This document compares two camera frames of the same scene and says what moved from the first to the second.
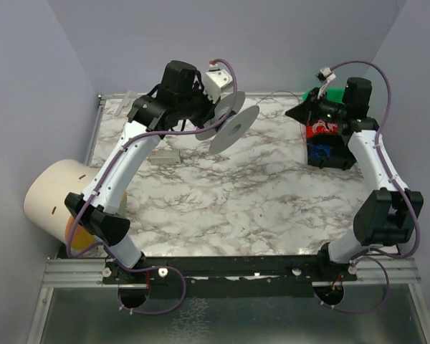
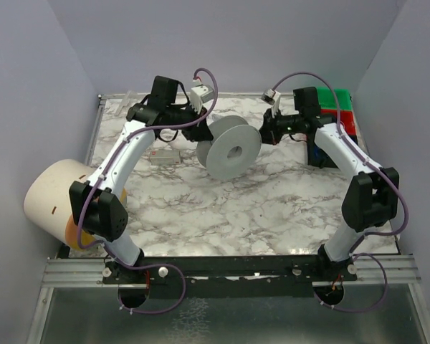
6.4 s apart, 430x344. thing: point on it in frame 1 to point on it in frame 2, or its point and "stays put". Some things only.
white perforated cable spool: [234, 127] to [233, 150]
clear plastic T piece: [125, 102] stays put
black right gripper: [311, 109] to [269, 126]
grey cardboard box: [165, 157] stays put
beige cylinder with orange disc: [46, 206] stays put
